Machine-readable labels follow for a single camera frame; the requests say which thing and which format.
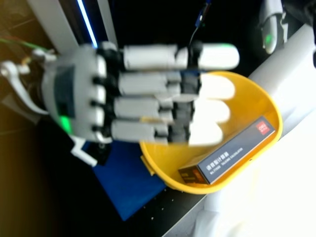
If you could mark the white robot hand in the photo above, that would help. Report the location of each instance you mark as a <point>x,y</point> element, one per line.
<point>272,29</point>
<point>79,81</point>

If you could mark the small blue circuit board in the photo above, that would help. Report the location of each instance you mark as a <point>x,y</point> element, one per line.
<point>202,14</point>

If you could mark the yellow plastic basket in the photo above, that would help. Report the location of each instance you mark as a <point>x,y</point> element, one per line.
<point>247,93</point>

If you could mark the navy product box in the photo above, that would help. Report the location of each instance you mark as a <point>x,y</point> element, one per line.
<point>234,153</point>

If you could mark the grey column with blue light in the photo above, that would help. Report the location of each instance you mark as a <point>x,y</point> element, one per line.
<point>61,19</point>

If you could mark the white robot body shell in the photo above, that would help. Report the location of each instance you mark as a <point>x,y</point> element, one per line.
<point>271,197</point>

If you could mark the blue mat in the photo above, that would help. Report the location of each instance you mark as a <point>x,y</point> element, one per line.
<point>128,187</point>

